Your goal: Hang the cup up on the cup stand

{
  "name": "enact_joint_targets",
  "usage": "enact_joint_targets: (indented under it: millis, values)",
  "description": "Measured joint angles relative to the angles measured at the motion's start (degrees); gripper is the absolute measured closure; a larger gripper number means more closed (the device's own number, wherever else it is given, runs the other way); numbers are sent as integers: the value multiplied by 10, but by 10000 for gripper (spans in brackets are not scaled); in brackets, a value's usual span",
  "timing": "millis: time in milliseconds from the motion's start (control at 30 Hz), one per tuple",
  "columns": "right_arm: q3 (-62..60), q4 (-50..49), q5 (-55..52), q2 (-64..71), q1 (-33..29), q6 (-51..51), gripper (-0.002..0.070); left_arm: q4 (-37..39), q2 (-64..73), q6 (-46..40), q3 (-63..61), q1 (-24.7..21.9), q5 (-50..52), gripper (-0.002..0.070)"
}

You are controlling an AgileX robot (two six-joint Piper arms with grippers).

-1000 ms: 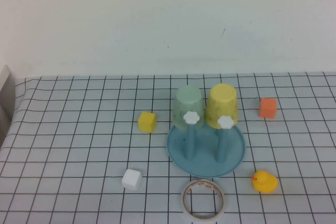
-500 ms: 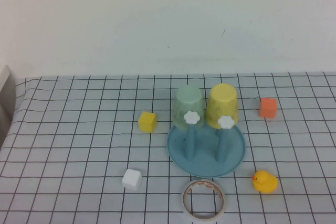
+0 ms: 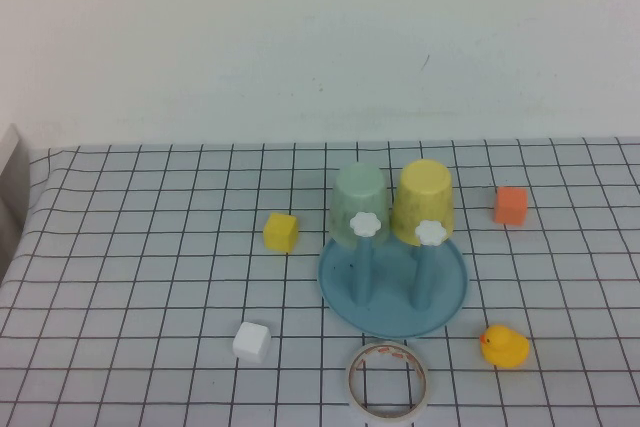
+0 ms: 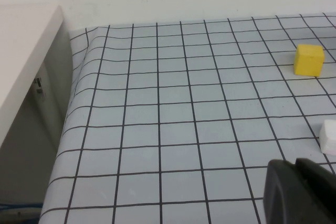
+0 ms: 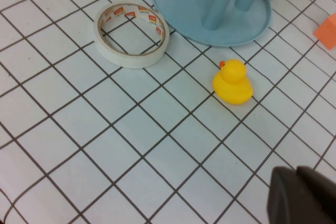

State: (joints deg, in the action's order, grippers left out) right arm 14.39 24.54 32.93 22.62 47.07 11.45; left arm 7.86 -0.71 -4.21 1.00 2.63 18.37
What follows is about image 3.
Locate yellow plastic cup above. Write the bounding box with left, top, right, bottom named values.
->
left=389, top=159, right=456, bottom=248

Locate green plastic cup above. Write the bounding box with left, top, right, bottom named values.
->
left=327, top=161, right=392, bottom=248

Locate blue cup stand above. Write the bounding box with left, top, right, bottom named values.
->
left=317, top=211, right=470, bottom=340

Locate yellow cube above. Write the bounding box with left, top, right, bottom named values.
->
left=263, top=212, right=300, bottom=254

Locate white cube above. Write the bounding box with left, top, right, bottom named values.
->
left=232, top=321, right=272, bottom=365

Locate white black-grid tablecloth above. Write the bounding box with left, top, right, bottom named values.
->
left=0, top=136, right=640, bottom=427

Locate orange cube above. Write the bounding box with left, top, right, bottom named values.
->
left=494, top=186, right=529, bottom=227

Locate white tape roll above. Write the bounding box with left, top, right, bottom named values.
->
left=345, top=341, right=431, bottom=423

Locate yellow rubber duck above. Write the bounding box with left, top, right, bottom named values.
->
left=480, top=324, right=531, bottom=371

